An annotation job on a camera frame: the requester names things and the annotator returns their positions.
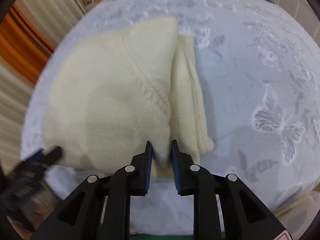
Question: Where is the beige fluffy garment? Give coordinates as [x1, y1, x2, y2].
[273, 191, 319, 239]

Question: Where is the light blue butterfly bedspread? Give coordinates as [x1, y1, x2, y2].
[19, 0, 320, 237]

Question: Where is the green garment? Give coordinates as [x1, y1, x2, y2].
[130, 234, 193, 240]

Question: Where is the cream knit sweater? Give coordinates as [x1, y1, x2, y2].
[43, 16, 214, 178]

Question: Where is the orange curtain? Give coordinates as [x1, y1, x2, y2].
[1, 4, 55, 84]

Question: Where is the person's left hand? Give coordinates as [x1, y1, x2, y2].
[7, 182, 62, 239]

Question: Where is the cream curtain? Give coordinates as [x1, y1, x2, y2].
[1, 0, 90, 172]

